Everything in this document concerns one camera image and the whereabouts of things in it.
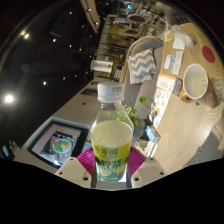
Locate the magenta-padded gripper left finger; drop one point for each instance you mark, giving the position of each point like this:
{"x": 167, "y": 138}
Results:
{"x": 75, "y": 170}

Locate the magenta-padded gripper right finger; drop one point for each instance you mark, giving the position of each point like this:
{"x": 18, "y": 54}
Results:
{"x": 146, "y": 170}

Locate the green tea drink bottle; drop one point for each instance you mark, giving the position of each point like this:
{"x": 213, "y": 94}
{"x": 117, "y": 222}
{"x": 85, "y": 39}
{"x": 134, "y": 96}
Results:
{"x": 111, "y": 140}

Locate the small light blue box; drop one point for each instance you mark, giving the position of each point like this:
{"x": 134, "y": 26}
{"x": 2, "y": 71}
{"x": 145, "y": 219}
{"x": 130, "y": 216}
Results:
{"x": 153, "y": 134}

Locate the green potted plant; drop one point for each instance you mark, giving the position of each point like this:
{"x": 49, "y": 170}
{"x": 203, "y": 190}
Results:
{"x": 131, "y": 113}

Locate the white printed booklet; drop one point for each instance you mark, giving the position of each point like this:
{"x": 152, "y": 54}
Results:
{"x": 160, "y": 106}

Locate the grey curved sofa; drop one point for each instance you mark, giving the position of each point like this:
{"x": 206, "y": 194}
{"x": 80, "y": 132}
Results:
{"x": 146, "y": 93}

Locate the white orange-edged box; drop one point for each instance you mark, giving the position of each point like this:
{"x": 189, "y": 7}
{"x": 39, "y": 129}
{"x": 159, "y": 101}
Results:
{"x": 166, "y": 83}

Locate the group of ceiling spotlights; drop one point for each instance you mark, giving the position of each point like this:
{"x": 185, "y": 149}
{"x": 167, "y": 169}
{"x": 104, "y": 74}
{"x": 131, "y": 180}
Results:
{"x": 9, "y": 98}

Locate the brown mug with white lettering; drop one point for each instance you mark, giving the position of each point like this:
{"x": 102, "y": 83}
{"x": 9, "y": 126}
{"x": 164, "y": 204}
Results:
{"x": 196, "y": 83}

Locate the grey white chevron cushion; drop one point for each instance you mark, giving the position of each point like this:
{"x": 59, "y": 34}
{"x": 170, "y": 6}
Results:
{"x": 141, "y": 66}

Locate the blue and white card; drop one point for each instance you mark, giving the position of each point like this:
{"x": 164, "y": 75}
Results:
{"x": 168, "y": 62}

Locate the white paper leaflet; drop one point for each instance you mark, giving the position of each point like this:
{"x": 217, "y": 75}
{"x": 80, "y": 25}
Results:
{"x": 178, "y": 63}

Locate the yellow table sign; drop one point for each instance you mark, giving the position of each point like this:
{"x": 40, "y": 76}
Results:
{"x": 168, "y": 36}

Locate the clear plastic cup with straw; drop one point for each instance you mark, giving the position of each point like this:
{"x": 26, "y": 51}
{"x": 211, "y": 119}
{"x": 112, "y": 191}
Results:
{"x": 183, "y": 36}

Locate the group of dining chairs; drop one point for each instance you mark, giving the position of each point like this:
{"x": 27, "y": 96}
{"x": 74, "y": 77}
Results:
{"x": 136, "y": 20}

